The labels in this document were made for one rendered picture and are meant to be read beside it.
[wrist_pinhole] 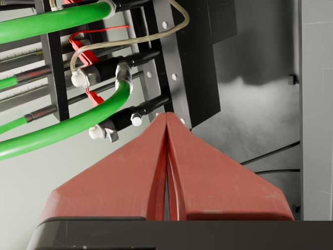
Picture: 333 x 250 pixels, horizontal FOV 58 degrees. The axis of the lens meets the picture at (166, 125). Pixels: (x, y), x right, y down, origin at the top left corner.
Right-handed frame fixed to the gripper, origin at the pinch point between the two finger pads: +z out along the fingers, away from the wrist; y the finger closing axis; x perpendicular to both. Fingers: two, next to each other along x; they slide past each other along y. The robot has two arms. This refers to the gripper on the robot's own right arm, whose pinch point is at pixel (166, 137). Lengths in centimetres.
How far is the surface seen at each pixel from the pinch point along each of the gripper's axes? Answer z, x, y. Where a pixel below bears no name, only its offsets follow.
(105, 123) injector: 25.6, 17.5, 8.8
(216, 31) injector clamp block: 39.9, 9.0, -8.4
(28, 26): 11.3, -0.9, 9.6
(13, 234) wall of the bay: 30, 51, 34
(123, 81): 18.8, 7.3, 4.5
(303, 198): 19.2, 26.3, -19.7
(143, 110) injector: 30.3, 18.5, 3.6
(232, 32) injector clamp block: 42.6, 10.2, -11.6
